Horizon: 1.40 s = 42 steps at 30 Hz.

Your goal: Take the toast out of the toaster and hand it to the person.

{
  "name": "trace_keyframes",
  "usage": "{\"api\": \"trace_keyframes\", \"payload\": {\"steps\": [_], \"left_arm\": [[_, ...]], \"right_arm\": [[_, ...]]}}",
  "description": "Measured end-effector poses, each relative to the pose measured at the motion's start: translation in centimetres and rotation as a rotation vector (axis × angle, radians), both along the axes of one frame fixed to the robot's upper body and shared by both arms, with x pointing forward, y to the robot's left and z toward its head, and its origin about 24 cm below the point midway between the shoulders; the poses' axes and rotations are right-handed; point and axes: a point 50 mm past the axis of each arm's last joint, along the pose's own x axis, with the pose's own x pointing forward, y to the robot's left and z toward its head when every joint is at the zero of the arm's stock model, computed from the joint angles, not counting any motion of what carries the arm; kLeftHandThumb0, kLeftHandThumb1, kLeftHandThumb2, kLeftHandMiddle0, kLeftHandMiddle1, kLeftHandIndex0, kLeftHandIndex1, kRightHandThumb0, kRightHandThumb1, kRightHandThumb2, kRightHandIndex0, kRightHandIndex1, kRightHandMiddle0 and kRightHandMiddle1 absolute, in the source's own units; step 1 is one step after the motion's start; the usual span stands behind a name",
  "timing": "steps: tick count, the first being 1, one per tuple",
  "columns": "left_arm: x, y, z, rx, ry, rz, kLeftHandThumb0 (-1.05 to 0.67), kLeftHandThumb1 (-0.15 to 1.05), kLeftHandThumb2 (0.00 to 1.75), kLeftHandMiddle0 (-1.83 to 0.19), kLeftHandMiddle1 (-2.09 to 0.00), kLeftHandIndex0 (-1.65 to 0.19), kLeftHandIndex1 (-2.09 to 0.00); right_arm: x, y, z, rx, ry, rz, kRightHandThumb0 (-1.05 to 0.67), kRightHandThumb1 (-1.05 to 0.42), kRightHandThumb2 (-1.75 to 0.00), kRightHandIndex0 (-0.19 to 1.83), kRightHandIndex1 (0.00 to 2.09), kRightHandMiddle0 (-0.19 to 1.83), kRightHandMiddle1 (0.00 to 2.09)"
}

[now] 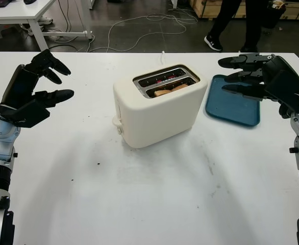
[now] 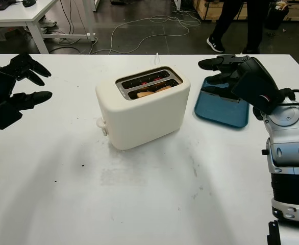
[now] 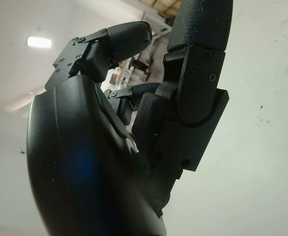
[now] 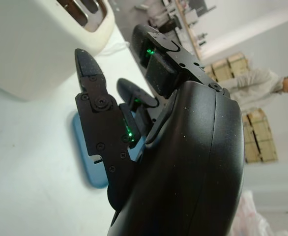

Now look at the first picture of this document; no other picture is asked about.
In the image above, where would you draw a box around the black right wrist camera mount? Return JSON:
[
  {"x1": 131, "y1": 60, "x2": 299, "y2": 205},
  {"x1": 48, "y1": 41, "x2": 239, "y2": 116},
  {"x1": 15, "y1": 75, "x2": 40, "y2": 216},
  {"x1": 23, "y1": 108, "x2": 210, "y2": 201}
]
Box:
[{"x1": 265, "y1": 70, "x2": 299, "y2": 113}]

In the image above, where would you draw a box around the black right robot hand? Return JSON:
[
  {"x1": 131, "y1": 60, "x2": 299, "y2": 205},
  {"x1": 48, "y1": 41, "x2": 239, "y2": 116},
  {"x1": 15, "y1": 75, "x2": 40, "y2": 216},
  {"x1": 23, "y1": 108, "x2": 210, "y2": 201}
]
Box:
[{"x1": 217, "y1": 53, "x2": 299, "y2": 119}]

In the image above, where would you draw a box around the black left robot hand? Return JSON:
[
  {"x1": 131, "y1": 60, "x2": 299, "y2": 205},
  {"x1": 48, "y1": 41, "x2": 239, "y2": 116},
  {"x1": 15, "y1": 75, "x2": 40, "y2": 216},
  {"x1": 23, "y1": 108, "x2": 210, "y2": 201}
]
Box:
[{"x1": 1, "y1": 49, "x2": 75, "y2": 110}]

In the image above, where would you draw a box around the wooden shipping crate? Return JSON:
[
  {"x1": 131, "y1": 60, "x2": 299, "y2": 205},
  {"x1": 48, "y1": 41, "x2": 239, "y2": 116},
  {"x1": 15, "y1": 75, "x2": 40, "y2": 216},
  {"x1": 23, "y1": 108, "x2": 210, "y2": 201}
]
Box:
[
  {"x1": 192, "y1": 0, "x2": 247, "y2": 19},
  {"x1": 279, "y1": 0, "x2": 299, "y2": 20}
]

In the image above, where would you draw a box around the white floor cable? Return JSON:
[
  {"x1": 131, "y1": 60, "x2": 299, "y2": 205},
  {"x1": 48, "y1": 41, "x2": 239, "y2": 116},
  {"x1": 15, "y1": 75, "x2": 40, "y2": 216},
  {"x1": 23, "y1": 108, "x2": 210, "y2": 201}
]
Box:
[{"x1": 88, "y1": 14, "x2": 198, "y2": 53}]

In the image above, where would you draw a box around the blue plastic tray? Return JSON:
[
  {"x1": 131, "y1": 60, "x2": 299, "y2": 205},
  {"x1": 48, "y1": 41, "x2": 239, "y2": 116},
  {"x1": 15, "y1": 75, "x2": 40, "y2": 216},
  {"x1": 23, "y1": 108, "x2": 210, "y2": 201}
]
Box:
[{"x1": 205, "y1": 74, "x2": 262, "y2": 128}]

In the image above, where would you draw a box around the white office desk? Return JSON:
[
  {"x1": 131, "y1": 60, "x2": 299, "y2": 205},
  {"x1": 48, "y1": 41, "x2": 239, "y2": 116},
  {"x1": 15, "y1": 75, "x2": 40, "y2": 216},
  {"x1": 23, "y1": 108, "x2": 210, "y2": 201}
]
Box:
[{"x1": 0, "y1": 0, "x2": 95, "y2": 52}]

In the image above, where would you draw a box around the toast slice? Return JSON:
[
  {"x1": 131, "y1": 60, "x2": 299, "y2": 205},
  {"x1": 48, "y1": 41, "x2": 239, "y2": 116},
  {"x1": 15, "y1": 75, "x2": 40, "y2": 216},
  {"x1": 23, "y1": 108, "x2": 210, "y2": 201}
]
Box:
[{"x1": 153, "y1": 84, "x2": 188, "y2": 98}]

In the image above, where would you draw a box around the black trash bin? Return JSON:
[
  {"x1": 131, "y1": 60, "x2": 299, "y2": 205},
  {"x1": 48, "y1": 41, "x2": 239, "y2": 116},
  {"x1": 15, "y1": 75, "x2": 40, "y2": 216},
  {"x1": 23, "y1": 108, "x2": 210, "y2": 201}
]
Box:
[{"x1": 261, "y1": 0, "x2": 287, "y2": 29}]

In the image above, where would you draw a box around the person in black trousers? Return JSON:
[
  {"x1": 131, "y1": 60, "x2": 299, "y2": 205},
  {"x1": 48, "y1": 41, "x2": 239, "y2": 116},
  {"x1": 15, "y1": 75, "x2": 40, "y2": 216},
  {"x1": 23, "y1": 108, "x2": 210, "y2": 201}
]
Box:
[{"x1": 204, "y1": 0, "x2": 259, "y2": 53}]

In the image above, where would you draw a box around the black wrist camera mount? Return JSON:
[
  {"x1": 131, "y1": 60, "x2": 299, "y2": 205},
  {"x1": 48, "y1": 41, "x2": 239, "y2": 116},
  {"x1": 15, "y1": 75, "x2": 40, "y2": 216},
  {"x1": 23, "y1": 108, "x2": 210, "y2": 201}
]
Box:
[
  {"x1": 10, "y1": 99, "x2": 51, "y2": 128},
  {"x1": 265, "y1": 70, "x2": 299, "y2": 113}
]

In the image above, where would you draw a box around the cream two-slot toaster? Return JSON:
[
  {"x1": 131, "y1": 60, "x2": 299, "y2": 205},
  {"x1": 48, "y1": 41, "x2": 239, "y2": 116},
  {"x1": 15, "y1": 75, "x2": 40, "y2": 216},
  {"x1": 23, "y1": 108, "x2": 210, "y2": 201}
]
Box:
[{"x1": 113, "y1": 63, "x2": 208, "y2": 149}]

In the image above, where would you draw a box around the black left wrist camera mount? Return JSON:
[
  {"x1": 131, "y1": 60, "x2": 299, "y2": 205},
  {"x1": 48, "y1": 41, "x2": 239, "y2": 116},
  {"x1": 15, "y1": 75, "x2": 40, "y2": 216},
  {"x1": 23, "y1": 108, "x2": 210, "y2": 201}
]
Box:
[{"x1": 10, "y1": 99, "x2": 51, "y2": 128}]

